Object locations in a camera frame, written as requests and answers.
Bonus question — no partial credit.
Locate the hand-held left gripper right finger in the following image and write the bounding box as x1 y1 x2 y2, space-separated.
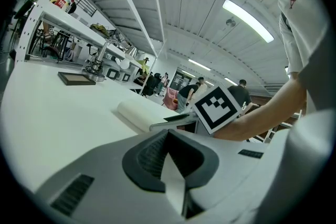
167 128 270 219

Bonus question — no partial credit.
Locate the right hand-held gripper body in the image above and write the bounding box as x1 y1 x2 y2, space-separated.
193 83 243 136

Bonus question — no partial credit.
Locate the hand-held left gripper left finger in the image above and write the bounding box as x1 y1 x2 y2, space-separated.
35 128 182 222

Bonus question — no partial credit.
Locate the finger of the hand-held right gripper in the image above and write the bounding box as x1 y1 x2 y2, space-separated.
149 112 198 133

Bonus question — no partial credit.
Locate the person's right forearm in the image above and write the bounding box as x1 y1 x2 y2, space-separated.
213 78 307 143

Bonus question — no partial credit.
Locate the person's white shirt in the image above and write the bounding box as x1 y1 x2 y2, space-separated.
271 0 332 114

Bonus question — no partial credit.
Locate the olive green cloth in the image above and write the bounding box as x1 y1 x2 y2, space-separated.
89 23 110 36

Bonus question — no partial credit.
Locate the red white bottle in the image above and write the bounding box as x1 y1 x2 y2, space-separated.
53 0 71 11

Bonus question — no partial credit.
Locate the white metal shelf rack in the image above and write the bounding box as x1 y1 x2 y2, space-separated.
14 0 167 97

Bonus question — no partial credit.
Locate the black frame with tan panel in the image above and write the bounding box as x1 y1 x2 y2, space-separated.
57 71 97 87

